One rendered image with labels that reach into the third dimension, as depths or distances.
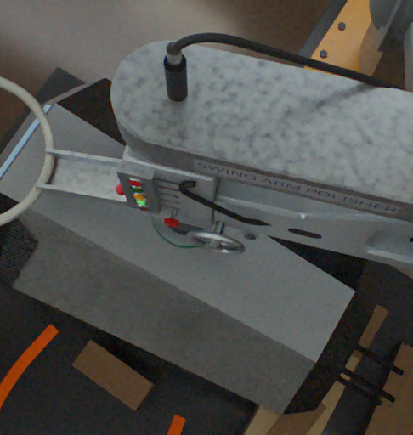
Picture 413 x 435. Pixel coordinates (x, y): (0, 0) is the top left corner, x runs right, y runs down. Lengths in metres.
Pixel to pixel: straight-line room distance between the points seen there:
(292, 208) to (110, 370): 1.41
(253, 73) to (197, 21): 2.02
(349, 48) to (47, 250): 1.18
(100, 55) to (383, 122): 2.13
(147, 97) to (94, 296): 1.06
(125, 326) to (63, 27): 1.61
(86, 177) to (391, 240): 0.89
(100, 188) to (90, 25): 1.45
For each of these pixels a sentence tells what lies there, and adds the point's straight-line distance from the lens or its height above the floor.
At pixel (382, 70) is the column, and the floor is 0.98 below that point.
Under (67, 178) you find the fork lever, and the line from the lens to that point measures 2.19.
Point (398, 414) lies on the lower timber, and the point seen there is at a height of 0.09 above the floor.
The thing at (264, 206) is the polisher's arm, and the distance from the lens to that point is 1.67.
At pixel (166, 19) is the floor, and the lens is 3.45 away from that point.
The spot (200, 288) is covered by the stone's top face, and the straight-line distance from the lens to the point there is 2.19.
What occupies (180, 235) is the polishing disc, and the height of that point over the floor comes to 0.85.
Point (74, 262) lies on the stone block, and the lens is 2.31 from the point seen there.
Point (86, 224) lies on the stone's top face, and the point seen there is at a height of 0.82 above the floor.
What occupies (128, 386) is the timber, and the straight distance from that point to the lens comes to 2.86.
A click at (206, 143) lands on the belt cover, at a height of 1.69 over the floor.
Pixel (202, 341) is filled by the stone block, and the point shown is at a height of 0.73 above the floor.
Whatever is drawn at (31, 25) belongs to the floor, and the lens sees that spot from 3.52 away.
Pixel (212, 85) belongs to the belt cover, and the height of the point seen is 1.69.
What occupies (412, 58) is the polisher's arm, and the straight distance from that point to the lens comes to 1.88.
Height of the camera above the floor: 2.98
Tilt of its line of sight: 75 degrees down
